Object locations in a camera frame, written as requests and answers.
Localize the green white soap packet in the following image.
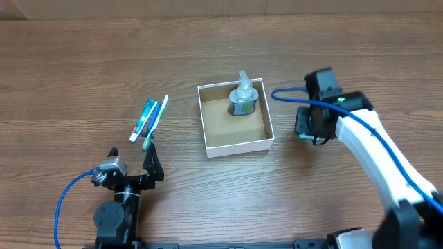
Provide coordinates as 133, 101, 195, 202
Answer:
298, 133, 320, 143

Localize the green white toothbrush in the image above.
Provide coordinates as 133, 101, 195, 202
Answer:
142, 95, 169, 151

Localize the clear pump soap bottle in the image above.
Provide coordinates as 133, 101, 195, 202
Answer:
228, 70, 259, 116

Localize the white cardboard box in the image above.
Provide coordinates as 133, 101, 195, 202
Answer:
197, 78, 275, 158

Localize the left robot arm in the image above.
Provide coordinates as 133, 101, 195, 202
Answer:
91, 143, 164, 248

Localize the white teal toothpaste tube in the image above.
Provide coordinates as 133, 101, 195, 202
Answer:
129, 99, 158, 142

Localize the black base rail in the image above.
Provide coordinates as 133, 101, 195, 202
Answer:
82, 238, 333, 249

